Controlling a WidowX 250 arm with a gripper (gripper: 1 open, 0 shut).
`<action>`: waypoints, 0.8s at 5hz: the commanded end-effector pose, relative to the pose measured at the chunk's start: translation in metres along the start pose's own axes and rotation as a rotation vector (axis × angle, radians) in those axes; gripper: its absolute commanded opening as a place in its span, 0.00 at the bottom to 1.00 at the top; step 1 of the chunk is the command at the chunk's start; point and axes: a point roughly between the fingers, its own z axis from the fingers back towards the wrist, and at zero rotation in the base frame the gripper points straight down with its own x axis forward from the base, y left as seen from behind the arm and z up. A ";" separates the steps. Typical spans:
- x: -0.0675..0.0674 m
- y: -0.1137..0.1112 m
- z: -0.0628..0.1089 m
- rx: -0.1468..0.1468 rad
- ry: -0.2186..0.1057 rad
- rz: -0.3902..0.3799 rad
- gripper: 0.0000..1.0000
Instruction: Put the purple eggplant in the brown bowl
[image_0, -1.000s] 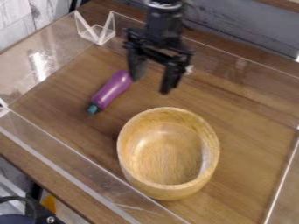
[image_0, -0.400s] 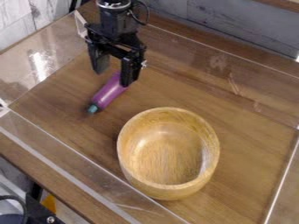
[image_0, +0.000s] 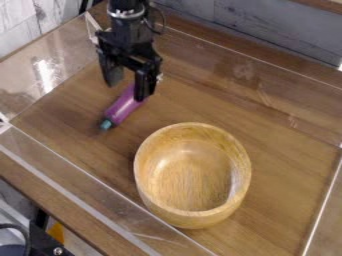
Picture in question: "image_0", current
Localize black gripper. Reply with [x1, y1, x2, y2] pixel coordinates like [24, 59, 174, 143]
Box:
[96, 28, 163, 102]

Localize purple toy eggplant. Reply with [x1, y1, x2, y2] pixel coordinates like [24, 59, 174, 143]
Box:
[100, 85, 143, 131]

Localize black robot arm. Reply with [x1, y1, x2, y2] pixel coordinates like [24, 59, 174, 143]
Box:
[95, 0, 163, 102]

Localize brown wooden bowl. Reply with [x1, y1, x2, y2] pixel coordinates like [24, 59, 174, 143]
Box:
[134, 122, 253, 229]

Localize clear acrylic tray walls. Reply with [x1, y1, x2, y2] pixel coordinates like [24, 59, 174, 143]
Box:
[0, 19, 342, 256]

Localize black clamp with screw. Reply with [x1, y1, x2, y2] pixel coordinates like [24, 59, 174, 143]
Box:
[29, 222, 75, 256]

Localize clear acrylic corner bracket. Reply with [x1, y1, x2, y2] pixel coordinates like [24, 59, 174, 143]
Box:
[84, 12, 110, 45]

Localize black cable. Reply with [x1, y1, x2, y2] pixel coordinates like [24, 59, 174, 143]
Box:
[0, 222, 32, 256]

